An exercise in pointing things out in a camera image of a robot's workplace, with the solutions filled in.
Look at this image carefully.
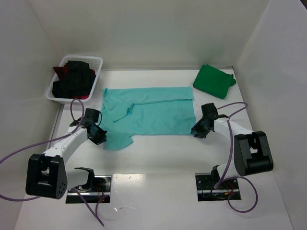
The teal t shirt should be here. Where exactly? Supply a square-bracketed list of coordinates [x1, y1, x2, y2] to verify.
[100, 87, 196, 151]

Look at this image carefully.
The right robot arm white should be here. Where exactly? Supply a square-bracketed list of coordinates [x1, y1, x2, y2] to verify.
[191, 102, 274, 189]

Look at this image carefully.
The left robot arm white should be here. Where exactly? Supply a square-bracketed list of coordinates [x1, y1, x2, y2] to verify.
[25, 108, 106, 199]

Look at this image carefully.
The dark green folded t shirt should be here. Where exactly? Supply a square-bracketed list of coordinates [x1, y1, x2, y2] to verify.
[192, 65, 236, 99]

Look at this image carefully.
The black garment in basket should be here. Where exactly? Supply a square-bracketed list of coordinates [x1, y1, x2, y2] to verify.
[52, 61, 96, 99]

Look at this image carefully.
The red garment in basket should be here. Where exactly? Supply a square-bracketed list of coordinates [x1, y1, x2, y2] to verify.
[53, 65, 70, 81]

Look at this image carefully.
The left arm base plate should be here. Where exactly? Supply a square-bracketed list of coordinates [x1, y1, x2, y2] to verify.
[75, 175, 112, 204]

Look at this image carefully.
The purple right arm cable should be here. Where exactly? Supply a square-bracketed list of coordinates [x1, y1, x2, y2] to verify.
[214, 102, 259, 213]

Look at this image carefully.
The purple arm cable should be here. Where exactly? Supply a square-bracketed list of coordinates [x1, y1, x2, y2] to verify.
[214, 102, 259, 213]
[0, 98, 105, 227]

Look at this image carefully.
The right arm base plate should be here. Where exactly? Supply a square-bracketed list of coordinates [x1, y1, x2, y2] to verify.
[195, 173, 241, 202]

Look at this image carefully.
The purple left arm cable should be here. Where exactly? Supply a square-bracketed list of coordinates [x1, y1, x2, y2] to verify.
[0, 98, 105, 227]

